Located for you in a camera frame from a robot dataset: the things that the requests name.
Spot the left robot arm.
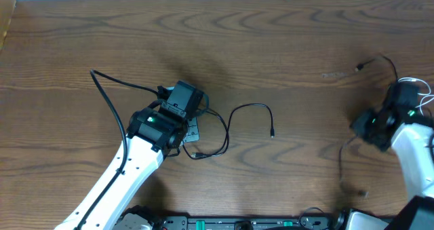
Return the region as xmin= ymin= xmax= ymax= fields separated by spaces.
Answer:
xmin=57 ymin=81 xmax=209 ymax=229

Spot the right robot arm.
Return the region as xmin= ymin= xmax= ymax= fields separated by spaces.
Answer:
xmin=334 ymin=81 xmax=433 ymax=229

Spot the white USB cable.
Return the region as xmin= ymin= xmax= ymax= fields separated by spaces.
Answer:
xmin=397 ymin=77 xmax=434 ymax=117

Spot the black USB cable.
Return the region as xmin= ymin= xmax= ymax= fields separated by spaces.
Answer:
xmin=338 ymin=55 xmax=399 ymax=197
xmin=181 ymin=102 xmax=275 ymax=160

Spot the left camera black cable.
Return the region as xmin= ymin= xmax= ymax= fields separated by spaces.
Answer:
xmin=74 ymin=69 xmax=160 ymax=230

